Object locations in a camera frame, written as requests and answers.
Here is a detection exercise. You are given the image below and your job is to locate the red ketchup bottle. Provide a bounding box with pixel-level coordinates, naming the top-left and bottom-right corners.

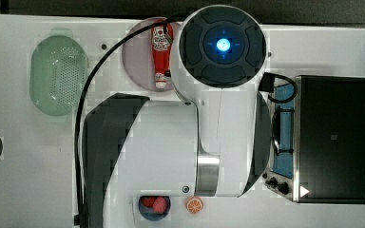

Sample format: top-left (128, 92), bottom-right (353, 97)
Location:
top-left (151, 24), bottom-right (174, 89)

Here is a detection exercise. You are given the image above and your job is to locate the black toaster oven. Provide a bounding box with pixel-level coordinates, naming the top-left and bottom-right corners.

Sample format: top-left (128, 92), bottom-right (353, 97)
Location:
top-left (262, 75), bottom-right (365, 204)

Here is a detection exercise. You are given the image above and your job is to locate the red strawberry toy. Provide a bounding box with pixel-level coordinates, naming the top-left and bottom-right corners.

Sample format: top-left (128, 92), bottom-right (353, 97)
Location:
top-left (141, 197), bottom-right (167, 214)

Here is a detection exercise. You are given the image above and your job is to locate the green perforated colander basket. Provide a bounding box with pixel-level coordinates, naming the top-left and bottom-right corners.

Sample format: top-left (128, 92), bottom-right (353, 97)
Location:
top-left (29, 28), bottom-right (88, 116)

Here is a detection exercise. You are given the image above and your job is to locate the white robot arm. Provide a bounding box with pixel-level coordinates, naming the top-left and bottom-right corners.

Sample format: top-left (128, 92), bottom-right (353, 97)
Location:
top-left (75, 5), bottom-right (270, 228)

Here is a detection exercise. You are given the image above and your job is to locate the dark blue bowl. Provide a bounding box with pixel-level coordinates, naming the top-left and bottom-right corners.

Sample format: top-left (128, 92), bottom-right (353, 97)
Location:
top-left (138, 196), bottom-right (171, 221)

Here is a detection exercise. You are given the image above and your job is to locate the round grey plate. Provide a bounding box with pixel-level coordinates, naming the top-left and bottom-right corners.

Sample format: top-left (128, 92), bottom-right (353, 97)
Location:
top-left (122, 28), bottom-right (173, 92)

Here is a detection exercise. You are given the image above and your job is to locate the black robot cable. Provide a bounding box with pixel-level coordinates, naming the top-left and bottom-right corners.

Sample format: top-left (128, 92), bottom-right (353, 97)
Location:
top-left (73, 12), bottom-right (188, 226)

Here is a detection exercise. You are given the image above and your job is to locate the orange slice toy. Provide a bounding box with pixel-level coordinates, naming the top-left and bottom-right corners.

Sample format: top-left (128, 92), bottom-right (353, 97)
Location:
top-left (185, 197), bottom-right (203, 214)

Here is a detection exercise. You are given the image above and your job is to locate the black oven handle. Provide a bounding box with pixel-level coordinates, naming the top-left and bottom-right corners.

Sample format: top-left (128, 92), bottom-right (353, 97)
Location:
top-left (272, 106), bottom-right (295, 156)

